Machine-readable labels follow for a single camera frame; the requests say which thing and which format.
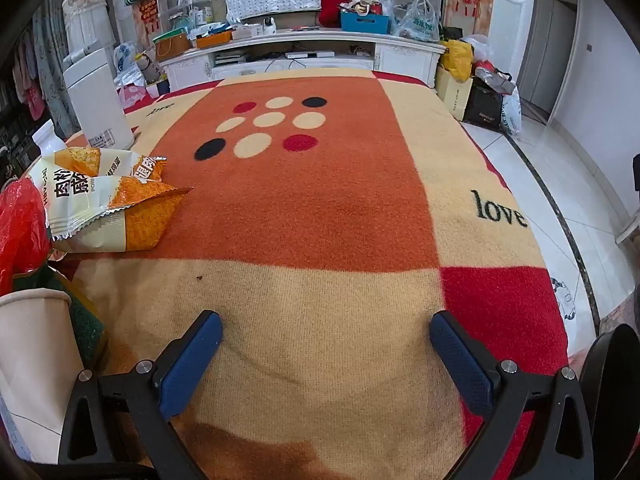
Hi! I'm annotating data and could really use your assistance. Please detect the blue plastic basket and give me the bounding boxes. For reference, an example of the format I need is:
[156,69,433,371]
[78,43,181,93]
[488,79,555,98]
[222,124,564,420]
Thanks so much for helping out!
[341,10,391,35]

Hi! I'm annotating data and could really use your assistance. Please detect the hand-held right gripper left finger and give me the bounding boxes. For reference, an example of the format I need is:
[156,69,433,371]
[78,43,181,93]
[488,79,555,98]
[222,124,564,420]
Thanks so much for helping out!
[57,310,223,480]

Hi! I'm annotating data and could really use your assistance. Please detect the white television cabinet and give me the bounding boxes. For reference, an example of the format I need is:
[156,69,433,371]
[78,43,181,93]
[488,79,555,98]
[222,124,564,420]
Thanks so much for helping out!
[160,30,447,92]

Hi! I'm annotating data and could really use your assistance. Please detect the white pill bottle pink label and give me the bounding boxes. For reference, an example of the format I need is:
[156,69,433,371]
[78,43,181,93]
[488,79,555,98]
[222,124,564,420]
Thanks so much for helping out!
[31,120,68,161]

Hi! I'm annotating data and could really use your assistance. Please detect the white orange snack packet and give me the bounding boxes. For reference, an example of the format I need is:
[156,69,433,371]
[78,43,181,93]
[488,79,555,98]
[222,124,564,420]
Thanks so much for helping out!
[30,159,194,254]

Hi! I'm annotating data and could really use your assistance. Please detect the pink hanging clothes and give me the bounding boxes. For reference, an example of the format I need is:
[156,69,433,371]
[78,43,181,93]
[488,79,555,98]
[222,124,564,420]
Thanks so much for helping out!
[12,40,45,121]

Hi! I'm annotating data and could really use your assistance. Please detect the tall white container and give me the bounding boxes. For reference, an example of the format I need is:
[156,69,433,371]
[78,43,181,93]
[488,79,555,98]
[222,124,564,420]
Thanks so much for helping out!
[62,45,136,150]

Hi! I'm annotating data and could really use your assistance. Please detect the beige paper bag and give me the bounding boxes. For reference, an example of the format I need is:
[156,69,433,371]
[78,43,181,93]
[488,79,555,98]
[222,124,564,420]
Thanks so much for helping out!
[435,65,473,121]

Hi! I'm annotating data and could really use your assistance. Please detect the small red hanging decoration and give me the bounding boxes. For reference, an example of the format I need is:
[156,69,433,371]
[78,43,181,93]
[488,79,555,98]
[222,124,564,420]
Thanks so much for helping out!
[139,0,161,35]

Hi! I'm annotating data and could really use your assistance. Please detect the cloth covered air conditioner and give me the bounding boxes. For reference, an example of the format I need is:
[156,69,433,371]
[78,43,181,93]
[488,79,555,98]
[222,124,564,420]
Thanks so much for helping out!
[61,0,117,61]

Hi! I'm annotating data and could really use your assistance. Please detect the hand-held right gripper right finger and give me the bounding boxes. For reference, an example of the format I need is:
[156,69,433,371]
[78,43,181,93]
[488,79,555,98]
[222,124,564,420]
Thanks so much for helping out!
[430,310,596,480]

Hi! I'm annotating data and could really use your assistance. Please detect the orange box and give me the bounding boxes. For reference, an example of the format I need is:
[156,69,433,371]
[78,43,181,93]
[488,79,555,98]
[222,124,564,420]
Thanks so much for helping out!
[196,31,233,50]

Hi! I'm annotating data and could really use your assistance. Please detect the grey patterned curtain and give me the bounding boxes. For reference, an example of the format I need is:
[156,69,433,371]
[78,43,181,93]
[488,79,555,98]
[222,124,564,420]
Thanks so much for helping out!
[32,0,81,136]

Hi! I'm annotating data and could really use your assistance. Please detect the orange red printed blanket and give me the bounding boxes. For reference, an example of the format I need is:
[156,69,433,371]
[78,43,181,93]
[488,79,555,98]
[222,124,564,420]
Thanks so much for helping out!
[10,67,571,480]

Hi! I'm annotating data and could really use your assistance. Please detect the white green plastic bag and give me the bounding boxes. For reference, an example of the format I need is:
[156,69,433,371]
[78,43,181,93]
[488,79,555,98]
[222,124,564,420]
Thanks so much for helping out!
[392,0,441,41]

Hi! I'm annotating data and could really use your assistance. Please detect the green scouring sponge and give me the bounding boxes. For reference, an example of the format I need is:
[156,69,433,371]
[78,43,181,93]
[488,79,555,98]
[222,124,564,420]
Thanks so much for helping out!
[10,265,108,368]

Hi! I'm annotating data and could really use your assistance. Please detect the beige paper cup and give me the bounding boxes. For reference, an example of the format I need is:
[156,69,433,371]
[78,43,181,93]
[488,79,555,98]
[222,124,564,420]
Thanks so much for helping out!
[0,287,88,463]

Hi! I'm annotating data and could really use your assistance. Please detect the red plastic bag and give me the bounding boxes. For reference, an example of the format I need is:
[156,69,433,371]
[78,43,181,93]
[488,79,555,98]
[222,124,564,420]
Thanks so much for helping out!
[0,177,53,297]

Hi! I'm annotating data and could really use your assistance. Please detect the black paper bag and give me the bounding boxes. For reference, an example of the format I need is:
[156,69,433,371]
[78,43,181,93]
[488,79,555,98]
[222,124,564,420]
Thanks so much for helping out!
[462,77,503,128]

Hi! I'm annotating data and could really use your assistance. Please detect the yellow plastic bag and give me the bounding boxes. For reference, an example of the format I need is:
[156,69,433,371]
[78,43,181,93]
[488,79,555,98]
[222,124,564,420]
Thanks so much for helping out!
[440,39,474,83]

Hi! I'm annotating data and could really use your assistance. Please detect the brown paper bag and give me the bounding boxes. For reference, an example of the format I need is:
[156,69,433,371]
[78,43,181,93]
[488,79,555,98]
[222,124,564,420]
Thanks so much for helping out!
[154,32,192,61]

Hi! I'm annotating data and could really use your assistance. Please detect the black trash bin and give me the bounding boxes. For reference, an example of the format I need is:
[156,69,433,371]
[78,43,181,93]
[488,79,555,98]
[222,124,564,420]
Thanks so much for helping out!
[580,324,640,461]

